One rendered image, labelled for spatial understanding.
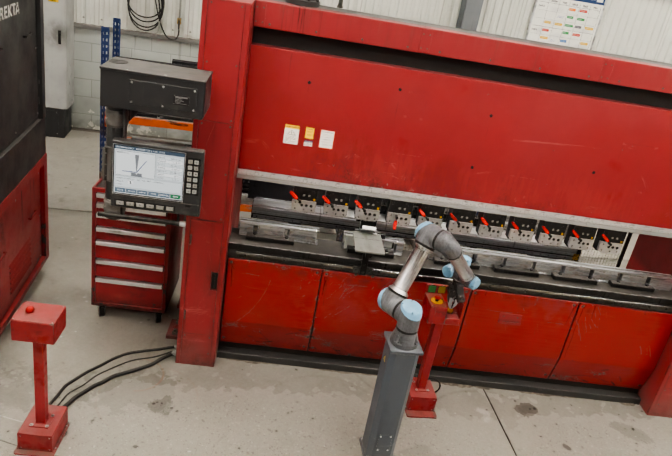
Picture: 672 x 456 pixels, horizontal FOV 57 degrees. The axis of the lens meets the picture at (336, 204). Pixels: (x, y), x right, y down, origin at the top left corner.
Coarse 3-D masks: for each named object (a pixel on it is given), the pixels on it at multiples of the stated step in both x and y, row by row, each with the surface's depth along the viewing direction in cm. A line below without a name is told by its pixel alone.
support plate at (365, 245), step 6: (354, 234) 390; (360, 234) 391; (366, 234) 393; (372, 234) 394; (378, 234) 395; (354, 240) 382; (360, 240) 383; (366, 240) 385; (372, 240) 386; (360, 246) 376; (366, 246) 377; (372, 246) 378; (378, 246) 380; (366, 252) 371; (372, 252) 371; (378, 252) 372; (384, 252) 374
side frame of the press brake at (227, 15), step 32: (224, 0) 315; (224, 32) 321; (224, 64) 327; (224, 96) 334; (224, 128) 341; (224, 160) 348; (224, 192) 356; (192, 224) 363; (224, 224) 364; (192, 256) 372; (224, 256) 372; (192, 288) 380; (192, 320) 390; (192, 352) 400
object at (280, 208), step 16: (256, 208) 412; (272, 208) 413; (288, 208) 413; (320, 208) 422; (304, 224) 419; (320, 224) 418; (336, 224) 420; (352, 224) 419; (384, 224) 420; (464, 240) 427; (480, 240) 427; (496, 240) 427; (544, 256) 435; (560, 256) 434; (576, 256) 434
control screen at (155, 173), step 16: (128, 160) 308; (144, 160) 309; (160, 160) 309; (176, 160) 309; (128, 176) 312; (144, 176) 312; (160, 176) 312; (176, 176) 313; (128, 192) 315; (144, 192) 315; (160, 192) 316; (176, 192) 316
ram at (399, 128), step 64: (256, 64) 348; (320, 64) 349; (384, 64) 354; (256, 128) 363; (320, 128) 364; (384, 128) 365; (448, 128) 367; (512, 128) 368; (576, 128) 369; (640, 128) 370; (448, 192) 383; (512, 192) 384; (576, 192) 386; (640, 192) 387
